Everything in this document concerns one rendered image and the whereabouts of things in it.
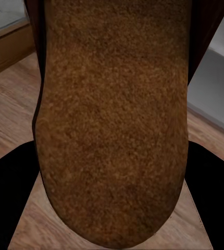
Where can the sandal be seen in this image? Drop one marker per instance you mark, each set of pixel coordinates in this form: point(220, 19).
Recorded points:
point(110, 125)

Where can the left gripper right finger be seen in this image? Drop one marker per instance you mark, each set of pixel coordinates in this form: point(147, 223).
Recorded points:
point(204, 176)

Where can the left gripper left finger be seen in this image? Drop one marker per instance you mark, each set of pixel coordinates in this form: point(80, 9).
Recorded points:
point(18, 172)

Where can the door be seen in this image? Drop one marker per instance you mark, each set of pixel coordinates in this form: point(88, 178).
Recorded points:
point(16, 37)

